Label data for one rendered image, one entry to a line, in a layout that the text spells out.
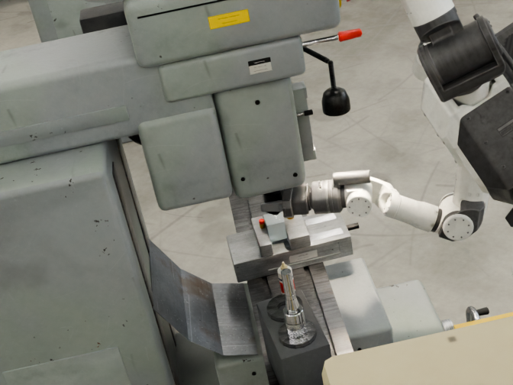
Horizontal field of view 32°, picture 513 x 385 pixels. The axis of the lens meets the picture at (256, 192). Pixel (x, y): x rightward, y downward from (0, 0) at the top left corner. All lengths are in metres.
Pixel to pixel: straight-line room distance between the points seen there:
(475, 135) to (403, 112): 3.31
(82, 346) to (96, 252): 0.29
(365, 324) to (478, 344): 2.17
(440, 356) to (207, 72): 1.73
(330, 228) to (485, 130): 0.85
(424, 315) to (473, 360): 2.37
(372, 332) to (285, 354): 0.47
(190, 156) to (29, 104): 0.39
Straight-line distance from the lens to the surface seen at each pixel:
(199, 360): 2.72
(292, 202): 2.35
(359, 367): 0.38
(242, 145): 2.19
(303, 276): 2.62
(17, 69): 2.16
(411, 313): 2.75
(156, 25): 2.01
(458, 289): 3.95
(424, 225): 2.38
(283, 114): 2.17
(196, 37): 2.02
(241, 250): 2.64
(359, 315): 2.58
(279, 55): 2.08
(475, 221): 2.36
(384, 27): 6.30
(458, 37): 1.85
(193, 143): 2.15
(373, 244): 4.22
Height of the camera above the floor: 2.56
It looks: 33 degrees down
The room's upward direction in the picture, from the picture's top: 11 degrees counter-clockwise
